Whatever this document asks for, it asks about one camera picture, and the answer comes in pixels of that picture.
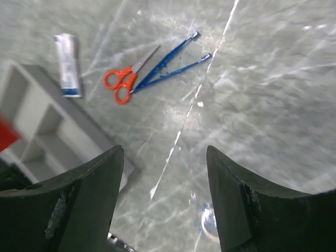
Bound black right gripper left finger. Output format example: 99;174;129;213
1;145;124;251

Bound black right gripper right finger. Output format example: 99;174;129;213
206;146;335;251

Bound red fabric zipper pouch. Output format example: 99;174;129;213
0;118;20;152

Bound orange handled scissors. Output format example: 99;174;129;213
102;45;161;105

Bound blue plastic tweezers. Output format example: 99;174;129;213
130;31;212;95

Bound white medical tape roll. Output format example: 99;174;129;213
194;201;219;243

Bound grey divided plastic tray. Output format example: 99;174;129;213
0;61;137;192

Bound white ointment tube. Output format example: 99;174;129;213
54;33;82;98

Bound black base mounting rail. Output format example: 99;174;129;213
104;233;137;252

